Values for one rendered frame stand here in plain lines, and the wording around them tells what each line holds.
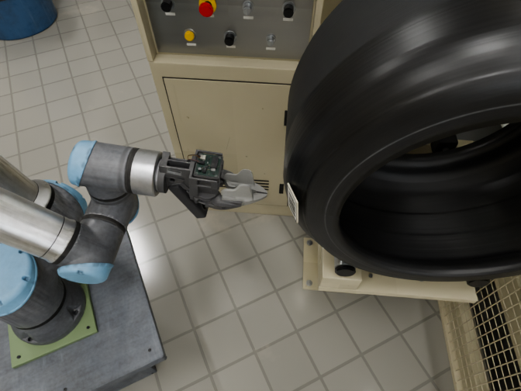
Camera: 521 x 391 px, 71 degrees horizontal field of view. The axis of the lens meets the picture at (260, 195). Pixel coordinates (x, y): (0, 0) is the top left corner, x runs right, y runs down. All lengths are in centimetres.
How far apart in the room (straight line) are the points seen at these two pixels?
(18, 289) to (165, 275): 97
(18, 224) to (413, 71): 64
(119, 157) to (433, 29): 54
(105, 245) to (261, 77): 77
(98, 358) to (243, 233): 99
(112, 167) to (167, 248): 120
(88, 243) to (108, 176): 14
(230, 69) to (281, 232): 92
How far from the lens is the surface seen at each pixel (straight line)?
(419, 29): 46
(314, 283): 177
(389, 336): 178
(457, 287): 101
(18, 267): 98
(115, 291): 119
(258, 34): 126
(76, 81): 297
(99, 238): 79
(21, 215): 75
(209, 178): 68
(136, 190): 73
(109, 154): 74
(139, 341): 112
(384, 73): 44
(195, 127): 149
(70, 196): 108
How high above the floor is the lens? 164
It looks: 55 degrees down
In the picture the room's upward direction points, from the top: straight up
